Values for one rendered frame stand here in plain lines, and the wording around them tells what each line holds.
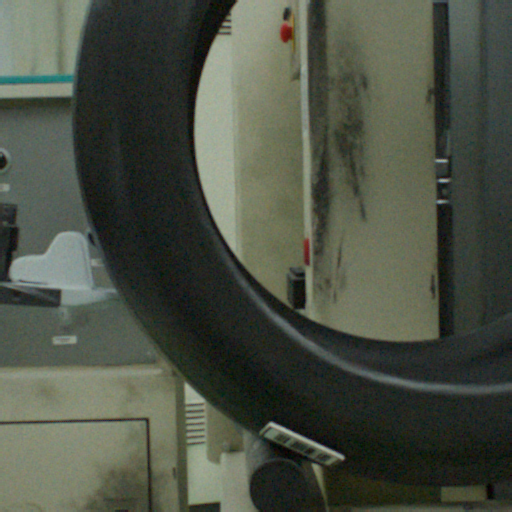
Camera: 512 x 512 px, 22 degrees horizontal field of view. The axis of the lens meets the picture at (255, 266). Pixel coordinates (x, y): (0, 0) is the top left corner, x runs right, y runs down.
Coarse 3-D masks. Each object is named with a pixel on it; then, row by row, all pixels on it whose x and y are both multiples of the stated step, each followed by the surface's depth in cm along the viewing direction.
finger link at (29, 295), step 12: (0, 288) 104; (12, 288) 104; (24, 288) 105; (36, 288) 105; (48, 288) 105; (60, 288) 105; (0, 300) 104; (12, 300) 104; (24, 300) 104; (36, 300) 104; (48, 300) 105; (60, 300) 105
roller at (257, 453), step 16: (256, 448) 108; (272, 448) 106; (256, 464) 103; (272, 464) 101; (288, 464) 101; (256, 480) 100; (272, 480) 100; (288, 480) 100; (304, 480) 101; (256, 496) 100; (272, 496) 100; (288, 496) 100; (304, 496) 101
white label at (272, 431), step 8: (272, 424) 97; (264, 432) 100; (272, 432) 99; (280, 432) 98; (288, 432) 97; (272, 440) 101; (280, 440) 100; (288, 440) 99; (296, 440) 98; (304, 440) 97; (296, 448) 100; (304, 448) 99; (312, 448) 98; (320, 448) 98; (312, 456) 100; (320, 456) 99; (328, 456) 98; (336, 456) 98; (328, 464) 101
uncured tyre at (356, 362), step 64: (128, 0) 97; (192, 0) 95; (128, 64) 96; (192, 64) 123; (128, 128) 96; (192, 128) 124; (128, 192) 97; (192, 192) 96; (128, 256) 99; (192, 256) 97; (192, 320) 97; (256, 320) 97; (192, 384) 102; (256, 384) 98; (320, 384) 97; (384, 384) 97; (448, 384) 98; (384, 448) 99; (448, 448) 98
